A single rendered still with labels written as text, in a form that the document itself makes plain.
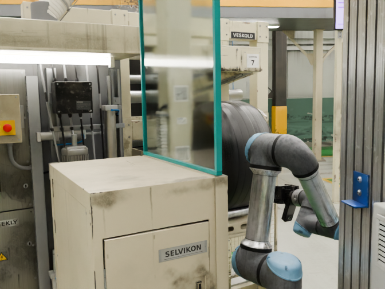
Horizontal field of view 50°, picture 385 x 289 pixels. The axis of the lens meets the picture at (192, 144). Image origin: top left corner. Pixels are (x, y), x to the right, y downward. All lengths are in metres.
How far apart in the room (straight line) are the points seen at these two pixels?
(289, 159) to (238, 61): 1.17
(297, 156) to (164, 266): 0.58
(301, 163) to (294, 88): 10.79
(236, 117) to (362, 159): 0.93
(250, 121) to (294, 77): 10.19
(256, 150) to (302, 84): 10.83
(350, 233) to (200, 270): 0.45
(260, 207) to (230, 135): 0.55
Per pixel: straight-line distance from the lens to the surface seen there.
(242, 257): 1.54
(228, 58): 2.46
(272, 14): 8.07
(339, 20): 5.96
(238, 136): 1.96
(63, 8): 2.16
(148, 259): 1.13
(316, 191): 1.53
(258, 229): 1.52
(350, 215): 1.30
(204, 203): 1.17
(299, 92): 12.26
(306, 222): 1.73
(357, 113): 1.23
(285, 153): 1.43
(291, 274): 1.45
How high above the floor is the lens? 1.49
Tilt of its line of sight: 7 degrees down
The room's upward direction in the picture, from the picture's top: 1 degrees counter-clockwise
